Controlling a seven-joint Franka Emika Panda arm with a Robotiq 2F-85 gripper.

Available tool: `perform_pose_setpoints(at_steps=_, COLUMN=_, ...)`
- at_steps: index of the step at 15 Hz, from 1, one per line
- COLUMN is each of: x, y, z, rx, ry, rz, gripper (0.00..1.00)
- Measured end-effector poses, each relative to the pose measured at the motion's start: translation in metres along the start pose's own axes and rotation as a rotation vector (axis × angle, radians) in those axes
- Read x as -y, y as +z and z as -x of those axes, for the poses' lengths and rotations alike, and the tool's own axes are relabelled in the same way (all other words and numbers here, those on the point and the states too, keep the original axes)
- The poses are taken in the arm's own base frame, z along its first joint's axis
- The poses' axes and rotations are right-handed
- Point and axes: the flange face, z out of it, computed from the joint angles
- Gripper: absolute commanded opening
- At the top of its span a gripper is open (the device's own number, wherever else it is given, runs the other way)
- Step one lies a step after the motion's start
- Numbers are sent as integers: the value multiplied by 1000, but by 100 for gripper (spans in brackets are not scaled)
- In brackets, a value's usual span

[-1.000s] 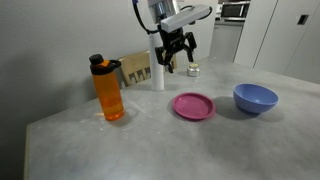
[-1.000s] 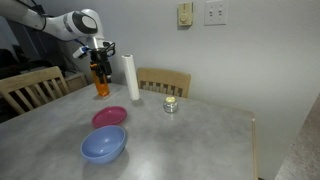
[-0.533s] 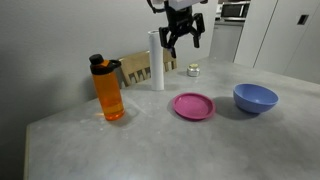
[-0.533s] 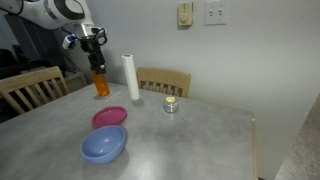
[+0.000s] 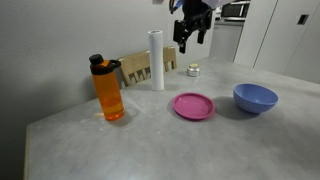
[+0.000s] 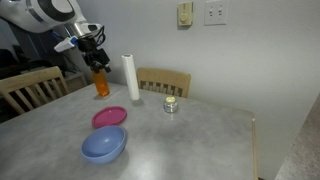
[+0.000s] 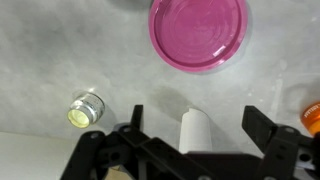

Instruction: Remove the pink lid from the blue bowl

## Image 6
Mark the beige wall thermostat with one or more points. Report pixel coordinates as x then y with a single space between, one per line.
184 14

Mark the white side cabinet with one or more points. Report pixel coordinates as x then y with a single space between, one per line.
75 82

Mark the blue plastic bowl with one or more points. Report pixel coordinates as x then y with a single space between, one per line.
104 144

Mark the black clutter pile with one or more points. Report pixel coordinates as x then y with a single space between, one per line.
13 65

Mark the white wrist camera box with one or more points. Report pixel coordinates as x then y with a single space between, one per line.
66 44

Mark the orange water bottle black cap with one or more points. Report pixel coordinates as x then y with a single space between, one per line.
101 85

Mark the wooden chair with long slats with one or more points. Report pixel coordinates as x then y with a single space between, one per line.
26 78

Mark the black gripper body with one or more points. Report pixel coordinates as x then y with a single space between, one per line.
95 53

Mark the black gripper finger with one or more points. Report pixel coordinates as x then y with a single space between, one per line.
106 67
96 68

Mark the pink and blue bowl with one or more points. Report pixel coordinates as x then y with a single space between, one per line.
110 116

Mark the dark flat panel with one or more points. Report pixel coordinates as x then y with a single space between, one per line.
40 50

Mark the white light switch plate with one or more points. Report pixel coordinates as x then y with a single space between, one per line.
215 12

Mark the small silver candle jar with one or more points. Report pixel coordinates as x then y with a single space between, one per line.
170 106

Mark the grey speckled countertop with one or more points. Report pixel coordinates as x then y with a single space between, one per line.
306 153

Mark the white paper towel roll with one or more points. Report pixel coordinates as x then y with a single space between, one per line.
130 78

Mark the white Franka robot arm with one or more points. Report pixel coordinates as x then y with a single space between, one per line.
36 11

